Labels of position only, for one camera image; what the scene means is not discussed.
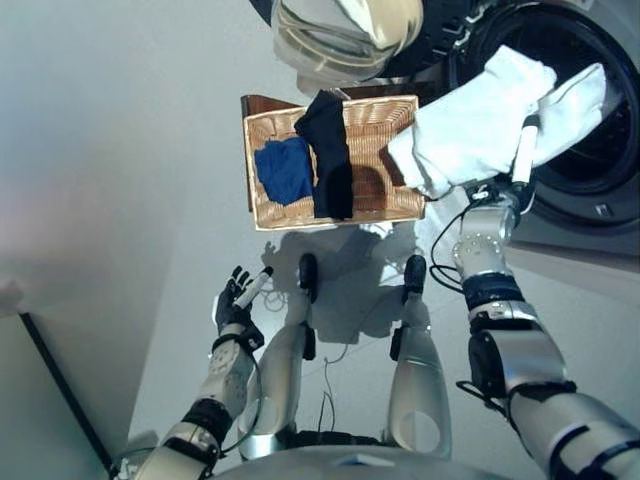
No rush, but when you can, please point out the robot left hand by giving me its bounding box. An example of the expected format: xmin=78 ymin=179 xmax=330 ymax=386
xmin=214 ymin=264 xmax=275 ymax=341

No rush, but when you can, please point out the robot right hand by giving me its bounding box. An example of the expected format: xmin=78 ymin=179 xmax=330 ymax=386
xmin=492 ymin=114 xmax=541 ymax=214

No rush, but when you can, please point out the white garment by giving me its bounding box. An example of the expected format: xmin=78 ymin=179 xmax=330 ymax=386
xmin=387 ymin=44 xmax=609 ymax=199

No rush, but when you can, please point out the long black garment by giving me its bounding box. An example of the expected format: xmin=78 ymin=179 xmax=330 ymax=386
xmin=293 ymin=89 xmax=355 ymax=221

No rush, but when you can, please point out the grey front-load washing machine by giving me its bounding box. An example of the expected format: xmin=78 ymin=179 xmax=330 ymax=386
xmin=419 ymin=0 xmax=640 ymax=256

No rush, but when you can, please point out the silver robot left leg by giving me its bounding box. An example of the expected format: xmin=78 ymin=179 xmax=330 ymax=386
xmin=237 ymin=252 xmax=319 ymax=461

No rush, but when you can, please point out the silver robot leg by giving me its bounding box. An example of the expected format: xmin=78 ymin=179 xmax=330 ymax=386
xmin=384 ymin=253 xmax=454 ymax=459
xmin=237 ymin=252 xmax=319 ymax=461

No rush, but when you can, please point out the rectangular wicker laundry basket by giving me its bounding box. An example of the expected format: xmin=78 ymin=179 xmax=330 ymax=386
xmin=242 ymin=94 xmax=429 ymax=232

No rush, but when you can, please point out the blue garment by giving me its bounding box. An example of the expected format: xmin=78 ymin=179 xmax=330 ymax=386
xmin=253 ymin=137 xmax=316 ymax=206

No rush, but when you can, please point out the grey robot torso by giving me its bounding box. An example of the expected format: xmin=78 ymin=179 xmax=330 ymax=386
xmin=209 ymin=429 xmax=506 ymax=480

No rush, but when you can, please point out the silver robot right leg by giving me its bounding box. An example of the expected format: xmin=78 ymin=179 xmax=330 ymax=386
xmin=384 ymin=253 xmax=454 ymax=459

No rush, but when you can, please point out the brown wooden stool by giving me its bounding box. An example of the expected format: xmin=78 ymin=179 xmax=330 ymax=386
xmin=240 ymin=87 xmax=421 ymax=119

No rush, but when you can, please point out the round glass washer door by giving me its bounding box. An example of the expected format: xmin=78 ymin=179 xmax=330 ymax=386
xmin=249 ymin=0 xmax=481 ymax=84

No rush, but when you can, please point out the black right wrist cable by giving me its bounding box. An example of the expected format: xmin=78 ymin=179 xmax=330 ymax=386
xmin=429 ymin=209 xmax=474 ymax=294

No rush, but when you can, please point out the thin black floor cable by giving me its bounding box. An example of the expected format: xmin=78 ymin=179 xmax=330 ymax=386
xmin=317 ymin=389 xmax=339 ymax=434

